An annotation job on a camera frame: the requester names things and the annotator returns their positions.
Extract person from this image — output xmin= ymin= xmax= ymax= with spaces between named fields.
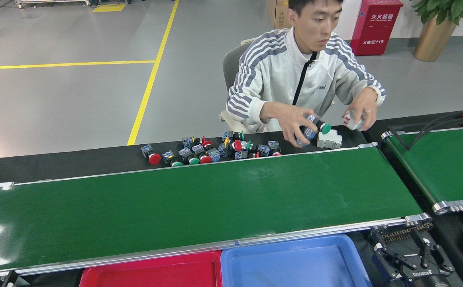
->
xmin=226 ymin=0 xmax=387 ymax=134

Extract blue plastic tray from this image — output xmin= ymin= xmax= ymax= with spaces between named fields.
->
xmin=220 ymin=234 xmax=373 ymax=287

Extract red plastic tray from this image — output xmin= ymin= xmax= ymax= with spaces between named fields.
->
xmin=79 ymin=250 xmax=223 ymax=287

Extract person's left hand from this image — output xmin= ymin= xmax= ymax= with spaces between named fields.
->
xmin=342 ymin=88 xmax=378 ymax=132

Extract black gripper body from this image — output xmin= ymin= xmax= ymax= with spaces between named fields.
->
xmin=407 ymin=272 xmax=463 ymax=287

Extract person's right hand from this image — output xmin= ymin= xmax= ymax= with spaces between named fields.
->
xmin=273 ymin=104 xmax=320 ymax=149

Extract red fire extinguisher cabinet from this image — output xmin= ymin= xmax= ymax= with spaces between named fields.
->
xmin=350 ymin=0 xmax=404 ymax=56

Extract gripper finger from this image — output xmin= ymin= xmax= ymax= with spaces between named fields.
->
xmin=371 ymin=238 xmax=415 ymax=283
xmin=409 ymin=227 xmax=455 ymax=275

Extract cardboard box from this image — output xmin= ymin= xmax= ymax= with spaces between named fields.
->
xmin=267 ymin=0 xmax=292 ymax=29

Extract grey office chair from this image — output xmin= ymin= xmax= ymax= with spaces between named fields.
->
xmin=219 ymin=38 xmax=270 ymax=134

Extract black cable bundle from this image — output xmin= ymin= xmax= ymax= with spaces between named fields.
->
xmin=389 ymin=110 xmax=463 ymax=151

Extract large red mushroom button switch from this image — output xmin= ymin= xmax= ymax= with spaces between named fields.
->
xmin=141 ymin=144 xmax=162 ymax=166

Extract conveyor drive chain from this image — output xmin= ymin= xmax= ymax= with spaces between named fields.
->
xmin=381 ymin=221 xmax=434 ymax=243

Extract green conveyor belt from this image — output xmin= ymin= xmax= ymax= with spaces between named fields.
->
xmin=380 ymin=126 xmax=463 ymax=216
xmin=0 ymin=142 xmax=433 ymax=281

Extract metal frame cart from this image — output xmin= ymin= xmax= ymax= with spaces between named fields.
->
xmin=14 ymin=0 xmax=92 ymax=8

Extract potted plant in gold pot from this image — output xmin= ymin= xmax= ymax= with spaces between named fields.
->
xmin=409 ymin=0 xmax=463 ymax=62

